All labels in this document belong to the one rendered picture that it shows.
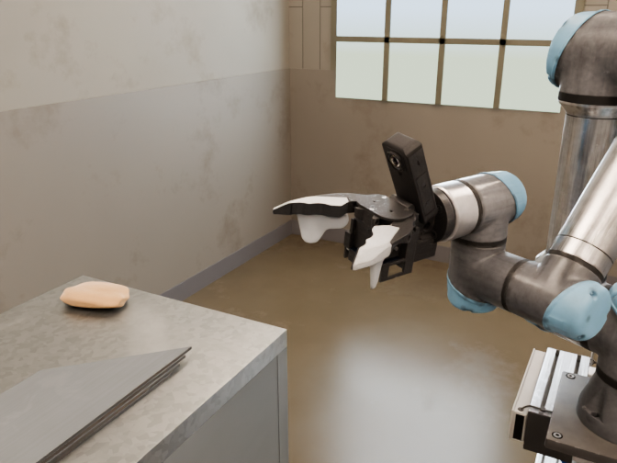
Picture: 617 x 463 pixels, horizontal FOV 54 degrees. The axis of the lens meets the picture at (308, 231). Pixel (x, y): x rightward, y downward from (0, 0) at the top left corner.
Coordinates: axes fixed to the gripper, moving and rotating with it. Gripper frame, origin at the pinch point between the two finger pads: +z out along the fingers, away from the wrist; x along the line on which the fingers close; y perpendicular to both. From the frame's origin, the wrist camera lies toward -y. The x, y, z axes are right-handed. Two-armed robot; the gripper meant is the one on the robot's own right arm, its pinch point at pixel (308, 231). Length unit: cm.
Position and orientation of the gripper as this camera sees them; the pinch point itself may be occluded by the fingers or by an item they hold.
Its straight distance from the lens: 65.3
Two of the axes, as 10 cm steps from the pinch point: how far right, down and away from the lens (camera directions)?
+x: -5.8, -4.0, 7.1
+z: -8.1, 2.0, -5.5
